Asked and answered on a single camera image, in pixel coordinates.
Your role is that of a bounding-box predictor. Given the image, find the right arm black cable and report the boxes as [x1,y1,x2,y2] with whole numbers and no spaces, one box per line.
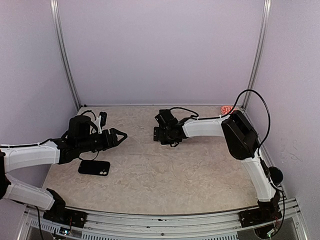
[169,89,271,151]

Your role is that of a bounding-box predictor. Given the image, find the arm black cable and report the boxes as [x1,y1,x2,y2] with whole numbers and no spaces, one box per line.
[0,109,101,161]
[169,89,271,151]

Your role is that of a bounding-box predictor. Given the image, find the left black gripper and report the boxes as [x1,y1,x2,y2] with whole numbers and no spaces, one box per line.
[77,127,127,153]

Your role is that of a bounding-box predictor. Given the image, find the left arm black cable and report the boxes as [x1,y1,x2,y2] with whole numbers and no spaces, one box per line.
[0,109,101,161]

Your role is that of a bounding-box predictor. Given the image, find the dark green mug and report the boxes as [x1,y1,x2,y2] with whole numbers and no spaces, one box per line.
[268,166,284,187]

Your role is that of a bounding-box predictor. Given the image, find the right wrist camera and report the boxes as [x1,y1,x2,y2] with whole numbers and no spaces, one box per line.
[154,109,179,129]

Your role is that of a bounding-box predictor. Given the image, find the black phone case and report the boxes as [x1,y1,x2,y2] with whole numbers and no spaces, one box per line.
[78,160,111,177]

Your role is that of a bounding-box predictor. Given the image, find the front aluminium rail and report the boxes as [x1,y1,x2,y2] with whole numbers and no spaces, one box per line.
[17,198,309,240]

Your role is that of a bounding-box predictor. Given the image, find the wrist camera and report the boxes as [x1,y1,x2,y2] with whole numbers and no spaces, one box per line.
[94,111,108,134]
[154,109,179,129]

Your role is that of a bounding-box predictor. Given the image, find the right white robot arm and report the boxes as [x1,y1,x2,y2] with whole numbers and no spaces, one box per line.
[153,109,284,222]

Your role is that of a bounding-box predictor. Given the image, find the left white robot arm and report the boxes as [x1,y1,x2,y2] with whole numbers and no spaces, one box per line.
[0,115,128,223]

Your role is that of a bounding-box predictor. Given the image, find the red white patterned bowl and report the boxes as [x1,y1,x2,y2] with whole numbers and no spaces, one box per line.
[220,105,237,116]

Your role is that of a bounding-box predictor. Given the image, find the left aluminium frame post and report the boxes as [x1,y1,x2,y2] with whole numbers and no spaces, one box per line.
[50,0,81,111]

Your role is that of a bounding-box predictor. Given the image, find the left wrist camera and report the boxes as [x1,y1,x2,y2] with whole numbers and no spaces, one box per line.
[94,111,108,134]

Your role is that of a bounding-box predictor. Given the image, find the aluminium frame post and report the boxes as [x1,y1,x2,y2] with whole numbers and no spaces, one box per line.
[50,0,81,111]
[241,0,272,111]

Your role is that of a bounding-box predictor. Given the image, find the right aluminium frame post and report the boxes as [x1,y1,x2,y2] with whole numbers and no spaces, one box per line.
[241,0,272,111]

